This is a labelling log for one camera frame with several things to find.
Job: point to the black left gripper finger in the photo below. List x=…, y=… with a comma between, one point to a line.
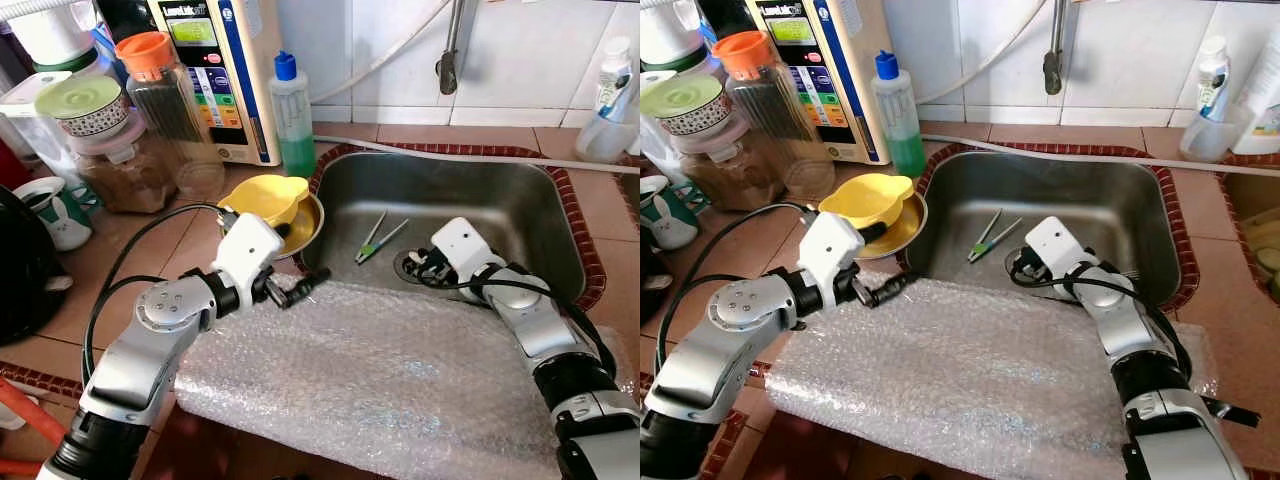
x=310, y=283
x=895, y=285

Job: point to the steel bowl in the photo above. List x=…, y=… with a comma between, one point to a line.
x=905, y=235
x=308, y=230

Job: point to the green grey kitchen tongs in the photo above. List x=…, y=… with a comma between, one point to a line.
x=372, y=240
x=985, y=240

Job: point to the yellow plastic bowl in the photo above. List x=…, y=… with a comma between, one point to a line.
x=865, y=195
x=265, y=195

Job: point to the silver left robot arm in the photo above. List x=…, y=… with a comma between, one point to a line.
x=140, y=350
x=720, y=350

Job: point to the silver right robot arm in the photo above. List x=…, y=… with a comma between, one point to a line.
x=560, y=350
x=1150, y=380

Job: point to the round sink drain strainer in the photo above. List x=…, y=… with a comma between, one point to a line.
x=402, y=262

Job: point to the stainless steel sink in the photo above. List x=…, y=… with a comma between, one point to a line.
x=1080, y=200
x=480, y=200

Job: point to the white counter pipe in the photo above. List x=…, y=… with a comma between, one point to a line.
x=480, y=155
x=1080, y=155

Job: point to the bubble wrap sheet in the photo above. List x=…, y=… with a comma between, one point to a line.
x=960, y=390
x=380, y=390

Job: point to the clear plastic tub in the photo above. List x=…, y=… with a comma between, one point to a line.
x=200, y=178

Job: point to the blue capped dish soap bottle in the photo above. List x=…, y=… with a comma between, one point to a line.
x=900, y=130
x=292, y=130

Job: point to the pink lidded plastic jar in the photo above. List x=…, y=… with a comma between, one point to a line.
x=125, y=175
x=730, y=170

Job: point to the white bunny mug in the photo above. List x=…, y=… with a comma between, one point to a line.
x=672, y=220
x=60, y=215

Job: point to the white blue water ioniser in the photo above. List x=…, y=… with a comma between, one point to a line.
x=225, y=90
x=825, y=90

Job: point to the black round appliance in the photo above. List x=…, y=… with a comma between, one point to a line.
x=25, y=270
x=650, y=290

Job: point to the orange lidded glass jar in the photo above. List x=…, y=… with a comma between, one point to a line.
x=165, y=100
x=765, y=95

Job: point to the clear plastic cup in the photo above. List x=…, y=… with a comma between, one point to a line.
x=605, y=135
x=1205, y=135

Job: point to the small side sink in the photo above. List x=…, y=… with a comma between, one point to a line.
x=1255, y=230

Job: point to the green lidded patterned tin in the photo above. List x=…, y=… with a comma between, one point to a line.
x=690, y=105
x=85, y=105

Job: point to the white blue tube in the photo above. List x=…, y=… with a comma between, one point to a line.
x=1213, y=75
x=615, y=75

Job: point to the large white plastic bottle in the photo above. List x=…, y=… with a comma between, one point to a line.
x=1265, y=100

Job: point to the white green appliance jug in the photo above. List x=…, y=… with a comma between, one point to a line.
x=665, y=30
x=45, y=30

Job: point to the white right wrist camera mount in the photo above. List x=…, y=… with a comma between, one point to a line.
x=1058, y=243
x=468, y=245

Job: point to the steel wall faucet pipe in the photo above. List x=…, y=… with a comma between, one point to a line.
x=452, y=50
x=1055, y=50

